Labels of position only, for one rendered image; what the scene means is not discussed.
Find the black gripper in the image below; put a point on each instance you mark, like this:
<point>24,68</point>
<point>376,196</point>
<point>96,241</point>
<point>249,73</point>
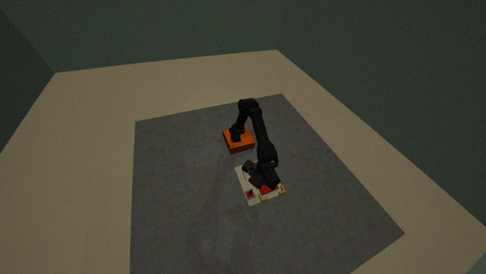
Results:
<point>248,167</point>

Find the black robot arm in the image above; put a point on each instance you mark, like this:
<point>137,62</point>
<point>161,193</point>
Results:
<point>266,151</point>

